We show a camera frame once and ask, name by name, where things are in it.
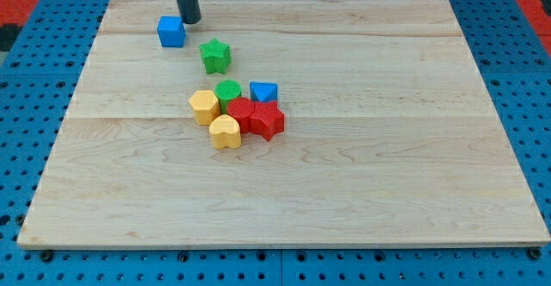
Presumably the yellow heart block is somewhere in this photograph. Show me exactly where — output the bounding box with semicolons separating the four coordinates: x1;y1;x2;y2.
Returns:
209;115;242;149

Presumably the yellow hexagon block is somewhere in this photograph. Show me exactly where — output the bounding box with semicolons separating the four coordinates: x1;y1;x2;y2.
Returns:
189;90;220;126

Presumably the light wooden board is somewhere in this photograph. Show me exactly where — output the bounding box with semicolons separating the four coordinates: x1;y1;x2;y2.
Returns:
17;0;550;250

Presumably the blue triangle block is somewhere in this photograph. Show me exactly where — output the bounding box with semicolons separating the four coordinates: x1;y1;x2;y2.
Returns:
249;82;278;103

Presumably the green star block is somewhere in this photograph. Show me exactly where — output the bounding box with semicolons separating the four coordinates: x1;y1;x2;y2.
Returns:
199;38;232;74

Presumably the blue cube block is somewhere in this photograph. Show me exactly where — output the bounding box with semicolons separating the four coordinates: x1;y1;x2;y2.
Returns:
157;16;186;47

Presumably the red star block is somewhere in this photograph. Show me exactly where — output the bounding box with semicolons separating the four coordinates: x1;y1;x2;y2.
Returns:
250;101;285;141

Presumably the red cylinder block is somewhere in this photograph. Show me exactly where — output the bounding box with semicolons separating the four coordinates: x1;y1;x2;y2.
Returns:
226;97;255;134

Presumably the green cylinder block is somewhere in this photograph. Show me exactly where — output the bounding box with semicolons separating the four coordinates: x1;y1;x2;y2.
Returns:
214;79;242;115

